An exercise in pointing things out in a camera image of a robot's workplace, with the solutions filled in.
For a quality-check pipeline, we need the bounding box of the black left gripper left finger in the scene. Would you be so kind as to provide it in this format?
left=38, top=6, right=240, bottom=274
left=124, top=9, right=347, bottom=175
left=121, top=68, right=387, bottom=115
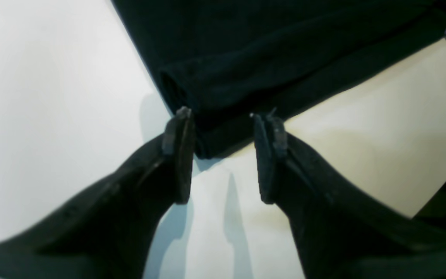
left=0, top=107, right=196, bottom=279

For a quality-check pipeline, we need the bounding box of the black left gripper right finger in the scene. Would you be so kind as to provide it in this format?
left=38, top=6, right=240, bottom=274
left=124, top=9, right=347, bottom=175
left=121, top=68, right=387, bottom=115
left=252, top=113, right=446, bottom=279

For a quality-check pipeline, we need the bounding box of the black graphic t-shirt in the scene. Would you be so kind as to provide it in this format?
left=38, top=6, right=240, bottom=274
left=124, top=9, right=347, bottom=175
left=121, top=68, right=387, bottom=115
left=113, top=0, right=446, bottom=159

